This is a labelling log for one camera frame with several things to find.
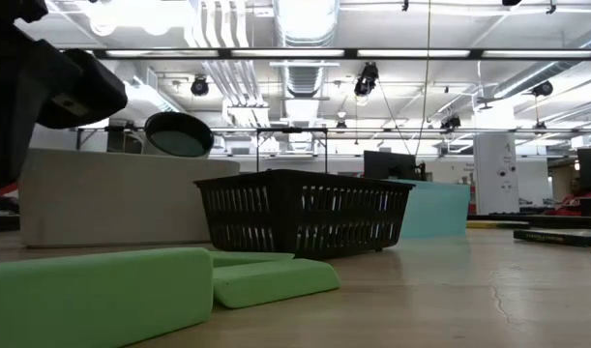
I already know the silver ceiling air duct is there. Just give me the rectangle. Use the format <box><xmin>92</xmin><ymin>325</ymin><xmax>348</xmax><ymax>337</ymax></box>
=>
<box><xmin>273</xmin><ymin>0</ymin><xmax>340</xmax><ymax>98</ymax></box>

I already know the black round dish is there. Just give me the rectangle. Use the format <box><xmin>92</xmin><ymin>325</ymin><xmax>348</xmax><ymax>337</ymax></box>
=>
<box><xmin>143</xmin><ymin>111</ymin><xmax>215</xmax><ymax>159</ymax></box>

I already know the dark packet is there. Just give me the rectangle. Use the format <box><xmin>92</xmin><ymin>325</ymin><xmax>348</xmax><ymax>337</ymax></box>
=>
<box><xmin>513</xmin><ymin>228</ymin><xmax>591</xmax><ymax>248</ymax></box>

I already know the yellow green crayon box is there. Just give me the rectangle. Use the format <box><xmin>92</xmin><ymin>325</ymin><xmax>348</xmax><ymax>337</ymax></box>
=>
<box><xmin>466</xmin><ymin>219</ymin><xmax>532</xmax><ymax>230</ymax></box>

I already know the black metal stand frame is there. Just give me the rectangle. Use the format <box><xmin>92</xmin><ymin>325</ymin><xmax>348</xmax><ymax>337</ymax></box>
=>
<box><xmin>255</xmin><ymin>127</ymin><xmax>329</xmax><ymax>173</ymax></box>

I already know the black overhead light bar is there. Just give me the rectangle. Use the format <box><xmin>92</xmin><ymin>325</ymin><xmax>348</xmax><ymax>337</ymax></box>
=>
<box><xmin>89</xmin><ymin>46</ymin><xmax>591</xmax><ymax>61</ymax></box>

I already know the green translucent plastic bin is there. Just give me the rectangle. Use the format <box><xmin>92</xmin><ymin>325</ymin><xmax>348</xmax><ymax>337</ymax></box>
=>
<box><xmin>386</xmin><ymin>178</ymin><xmax>472</xmax><ymax>240</ymax></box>

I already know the person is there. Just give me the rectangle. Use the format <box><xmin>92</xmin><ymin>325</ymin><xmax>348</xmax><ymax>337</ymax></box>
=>
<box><xmin>541</xmin><ymin>177</ymin><xmax>591</xmax><ymax>217</ymax></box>

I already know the white pillar with poster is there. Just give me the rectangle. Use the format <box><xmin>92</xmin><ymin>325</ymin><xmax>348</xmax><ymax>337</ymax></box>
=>
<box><xmin>472</xmin><ymin>132</ymin><xmax>521</xmax><ymax>216</ymax></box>

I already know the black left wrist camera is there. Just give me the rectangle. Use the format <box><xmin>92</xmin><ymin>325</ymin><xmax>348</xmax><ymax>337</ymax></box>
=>
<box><xmin>36</xmin><ymin>47</ymin><xmax>129</xmax><ymax>130</ymax></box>

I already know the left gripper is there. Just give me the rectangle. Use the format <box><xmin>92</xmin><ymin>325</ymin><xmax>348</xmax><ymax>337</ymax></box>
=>
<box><xmin>0</xmin><ymin>0</ymin><xmax>67</xmax><ymax>190</ymax></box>

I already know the black slotted plastic basket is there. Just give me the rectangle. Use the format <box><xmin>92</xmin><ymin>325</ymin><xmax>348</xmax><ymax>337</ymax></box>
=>
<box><xmin>193</xmin><ymin>168</ymin><xmax>416</xmax><ymax>261</ymax></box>

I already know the clear translucent plastic bin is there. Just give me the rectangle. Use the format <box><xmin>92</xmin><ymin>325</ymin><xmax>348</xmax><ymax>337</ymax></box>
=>
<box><xmin>18</xmin><ymin>147</ymin><xmax>241</xmax><ymax>249</ymax></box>

